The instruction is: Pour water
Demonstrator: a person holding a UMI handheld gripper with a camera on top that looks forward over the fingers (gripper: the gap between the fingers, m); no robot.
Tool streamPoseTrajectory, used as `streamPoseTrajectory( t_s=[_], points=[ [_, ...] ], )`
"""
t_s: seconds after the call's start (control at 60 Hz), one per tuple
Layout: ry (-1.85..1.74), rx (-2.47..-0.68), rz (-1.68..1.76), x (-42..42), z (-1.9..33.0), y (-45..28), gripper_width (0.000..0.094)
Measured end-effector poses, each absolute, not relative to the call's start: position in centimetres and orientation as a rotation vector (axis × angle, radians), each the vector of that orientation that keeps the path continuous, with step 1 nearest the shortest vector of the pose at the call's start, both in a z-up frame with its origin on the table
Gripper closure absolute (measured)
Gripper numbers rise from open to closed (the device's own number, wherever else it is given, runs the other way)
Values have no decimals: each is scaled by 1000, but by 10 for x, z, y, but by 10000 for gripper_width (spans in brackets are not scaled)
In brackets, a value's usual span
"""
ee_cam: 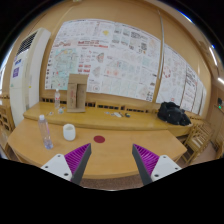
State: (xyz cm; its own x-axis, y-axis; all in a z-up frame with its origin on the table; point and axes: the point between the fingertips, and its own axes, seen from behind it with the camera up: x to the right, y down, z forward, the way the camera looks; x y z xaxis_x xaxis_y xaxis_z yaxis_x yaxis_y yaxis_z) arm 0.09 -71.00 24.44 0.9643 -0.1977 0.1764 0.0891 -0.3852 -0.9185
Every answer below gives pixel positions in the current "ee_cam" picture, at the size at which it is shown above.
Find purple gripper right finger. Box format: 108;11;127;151
132;144;181;185

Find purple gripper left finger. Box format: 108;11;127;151
42;143;91;185

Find clear plastic water bottle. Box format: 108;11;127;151
38;115;53;149

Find small far water bottle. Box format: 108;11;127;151
54;89;60;109

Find white ceramic cup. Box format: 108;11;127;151
63;124;76;141

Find dark red round coaster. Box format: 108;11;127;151
94;135;105;143

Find black bag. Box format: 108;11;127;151
157;102;191;126

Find wooden chair right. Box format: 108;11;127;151
182;123;214;165

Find wooden chair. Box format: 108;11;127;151
0;94;16;141
182;123;214;165

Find small items on far table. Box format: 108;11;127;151
104;112;131;118

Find wooden chair left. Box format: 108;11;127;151
0;94;16;141

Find brown cardboard box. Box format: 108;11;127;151
67;74;88;113

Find white standing air conditioner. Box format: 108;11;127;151
9;28;51;126

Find right poster sheet wall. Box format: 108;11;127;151
156;45;207;115

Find large poster sheet wall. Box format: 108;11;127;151
45;19;160;101

